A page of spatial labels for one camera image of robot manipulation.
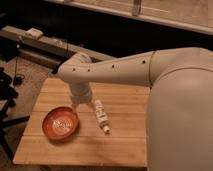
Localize black cable with plug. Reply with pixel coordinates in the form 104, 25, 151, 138
12, 39, 25, 86

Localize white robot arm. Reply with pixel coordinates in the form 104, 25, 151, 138
57, 47, 213, 171

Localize long wooden beam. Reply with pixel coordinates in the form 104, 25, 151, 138
0, 26, 113, 61

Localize white plastic bottle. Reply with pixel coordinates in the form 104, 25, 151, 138
95, 100, 110, 134

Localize small white box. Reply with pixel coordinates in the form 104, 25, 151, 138
26, 28, 43, 39

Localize orange ceramic bowl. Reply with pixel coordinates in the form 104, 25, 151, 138
42, 106, 79, 141

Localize black tripod stand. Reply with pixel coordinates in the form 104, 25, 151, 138
0, 67, 29, 161

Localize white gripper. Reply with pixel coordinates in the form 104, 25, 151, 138
69, 83, 94, 112

